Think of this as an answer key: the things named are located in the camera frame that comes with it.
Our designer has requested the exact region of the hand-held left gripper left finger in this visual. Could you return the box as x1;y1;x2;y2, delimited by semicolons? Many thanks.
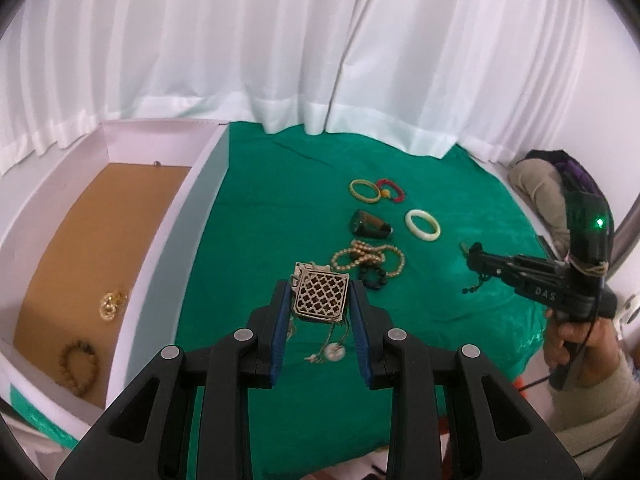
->
55;280;301;480

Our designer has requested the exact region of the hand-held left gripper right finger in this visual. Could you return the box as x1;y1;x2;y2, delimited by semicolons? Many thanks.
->
350;280;586;480

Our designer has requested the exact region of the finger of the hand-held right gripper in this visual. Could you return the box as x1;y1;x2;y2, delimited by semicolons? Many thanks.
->
462;255;531;286
460;241;566;267

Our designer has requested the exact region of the thin black bead string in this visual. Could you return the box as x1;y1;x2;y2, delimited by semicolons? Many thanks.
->
461;260;485;295

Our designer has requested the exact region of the gold square lattice pendant necklace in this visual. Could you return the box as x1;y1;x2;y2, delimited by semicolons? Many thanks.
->
289;261;351;323

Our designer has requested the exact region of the red bead bracelet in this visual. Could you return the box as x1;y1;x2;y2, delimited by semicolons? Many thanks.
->
375;178;405;206

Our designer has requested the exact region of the white box with brown lining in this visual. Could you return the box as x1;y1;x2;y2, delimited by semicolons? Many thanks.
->
0;119;231;453

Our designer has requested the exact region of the gold bangle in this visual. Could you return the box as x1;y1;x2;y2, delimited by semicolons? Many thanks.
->
349;178;382;204

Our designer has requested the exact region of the person's right forearm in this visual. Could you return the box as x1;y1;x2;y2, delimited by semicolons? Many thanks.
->
547;350;640;461

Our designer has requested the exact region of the gold jewelry piece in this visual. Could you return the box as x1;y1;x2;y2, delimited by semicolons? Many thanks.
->
99;287;131;321

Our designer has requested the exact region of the person's right hand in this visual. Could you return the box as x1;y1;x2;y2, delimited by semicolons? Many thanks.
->
542;305;623;386

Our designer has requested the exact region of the white jade disc pendant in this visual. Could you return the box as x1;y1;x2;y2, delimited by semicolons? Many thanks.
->
306;342;347;365

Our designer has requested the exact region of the white jade bangle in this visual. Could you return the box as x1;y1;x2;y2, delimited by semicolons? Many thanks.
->
405;209;442;241

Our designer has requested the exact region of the person's leg in beige trousers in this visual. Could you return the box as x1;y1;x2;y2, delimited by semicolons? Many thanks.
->
510;157;576;256

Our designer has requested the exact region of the dark purple garment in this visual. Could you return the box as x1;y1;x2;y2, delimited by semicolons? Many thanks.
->
530;150;601;196

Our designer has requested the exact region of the dark green and brown bangle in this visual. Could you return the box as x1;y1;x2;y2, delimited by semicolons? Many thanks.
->
349;208;396;240

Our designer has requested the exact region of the green velvet cloth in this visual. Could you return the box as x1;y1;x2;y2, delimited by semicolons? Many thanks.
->
150;120;551;480

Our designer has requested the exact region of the white curtain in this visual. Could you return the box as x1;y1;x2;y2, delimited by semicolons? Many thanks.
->
0;0;601;176

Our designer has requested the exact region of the black bead bracelet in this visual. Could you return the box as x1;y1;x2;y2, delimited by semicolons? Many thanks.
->
361;264;388;291

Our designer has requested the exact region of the beige bead necklace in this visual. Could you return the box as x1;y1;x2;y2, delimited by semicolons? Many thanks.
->
330;240;406;278

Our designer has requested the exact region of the brown bead bracelet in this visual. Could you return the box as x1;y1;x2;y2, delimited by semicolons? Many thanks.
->
58;340;99;398

